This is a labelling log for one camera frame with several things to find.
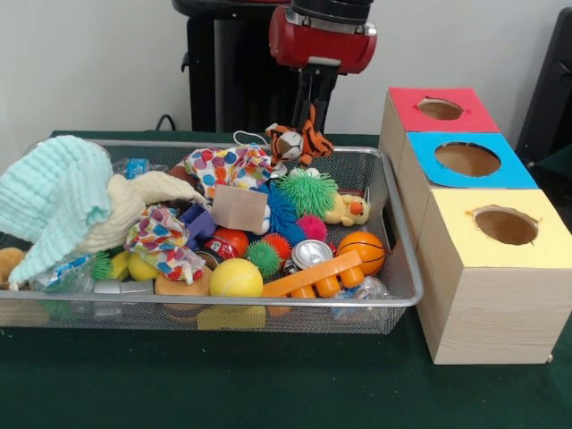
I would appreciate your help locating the yellow duck plush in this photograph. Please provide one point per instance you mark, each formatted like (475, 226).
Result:
(346, 210)

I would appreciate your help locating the black upright panel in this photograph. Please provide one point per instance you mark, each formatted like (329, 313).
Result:
(549, 89)

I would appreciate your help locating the yellow ball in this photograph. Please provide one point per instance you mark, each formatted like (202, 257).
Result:
(236, 278)

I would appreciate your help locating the cream white cloth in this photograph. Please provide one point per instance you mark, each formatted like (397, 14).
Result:
(152, 187)

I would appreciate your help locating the green spiky ball toy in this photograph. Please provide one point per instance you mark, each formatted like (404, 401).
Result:
(308, 190)

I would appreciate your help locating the mint green cloth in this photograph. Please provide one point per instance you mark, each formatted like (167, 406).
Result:
(49, 187)

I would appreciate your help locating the orange toy basketball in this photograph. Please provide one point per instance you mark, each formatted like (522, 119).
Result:
(362, 250)

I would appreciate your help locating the silver mesh bin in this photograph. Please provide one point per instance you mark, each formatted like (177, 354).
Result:
(389, 201)

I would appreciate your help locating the polka dot cloth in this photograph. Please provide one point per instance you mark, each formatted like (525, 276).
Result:
(223, 165)

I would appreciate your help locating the beige cardboard block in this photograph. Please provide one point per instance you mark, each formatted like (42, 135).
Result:
(239, 207)

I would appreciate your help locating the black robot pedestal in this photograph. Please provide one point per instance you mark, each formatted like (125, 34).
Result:
(241, 80)

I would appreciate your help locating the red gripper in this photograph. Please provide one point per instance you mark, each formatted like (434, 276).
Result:
(322, 47)

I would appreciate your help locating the orange toy block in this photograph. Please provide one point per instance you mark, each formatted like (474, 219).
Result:
(322, 272)

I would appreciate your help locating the tiger plush toy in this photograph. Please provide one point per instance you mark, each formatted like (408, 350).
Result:
(290, 143)

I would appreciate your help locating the dark green side tablecloth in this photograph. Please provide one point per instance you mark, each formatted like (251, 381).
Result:
(558, 163)

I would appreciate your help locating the wooden three-hole box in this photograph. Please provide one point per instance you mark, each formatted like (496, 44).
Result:
(491, 313)

